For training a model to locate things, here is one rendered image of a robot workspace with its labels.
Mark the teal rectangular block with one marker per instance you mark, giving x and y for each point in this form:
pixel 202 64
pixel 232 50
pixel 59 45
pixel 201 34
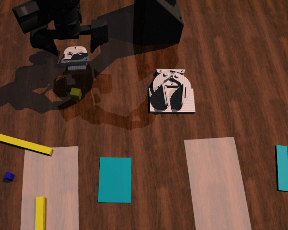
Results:
pixel 282 167

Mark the teal rectangular plate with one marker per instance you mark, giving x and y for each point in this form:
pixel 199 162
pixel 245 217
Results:
pixel 114 180

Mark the yellow flat bar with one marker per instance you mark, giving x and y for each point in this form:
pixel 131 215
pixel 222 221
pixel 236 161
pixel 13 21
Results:
pixel 25 144

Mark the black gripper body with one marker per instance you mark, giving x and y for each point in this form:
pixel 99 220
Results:
pixel 70 30

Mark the pink trapezoid plate with holes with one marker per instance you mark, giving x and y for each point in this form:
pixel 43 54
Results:
pixel 170 83

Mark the small blue cube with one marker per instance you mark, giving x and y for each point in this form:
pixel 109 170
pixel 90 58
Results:
pixel 9 176

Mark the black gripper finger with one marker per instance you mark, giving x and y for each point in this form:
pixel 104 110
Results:
pixel 93 46
pixel 51 47

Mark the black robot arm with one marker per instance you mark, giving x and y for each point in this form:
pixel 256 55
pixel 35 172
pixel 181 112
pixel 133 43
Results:
pixel 37 13

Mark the pink plate with two round holes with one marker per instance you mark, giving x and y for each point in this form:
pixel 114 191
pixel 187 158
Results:
pixel 75 58

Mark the pink rectangular plate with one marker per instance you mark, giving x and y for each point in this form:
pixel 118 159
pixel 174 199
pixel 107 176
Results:
pixel 156 106

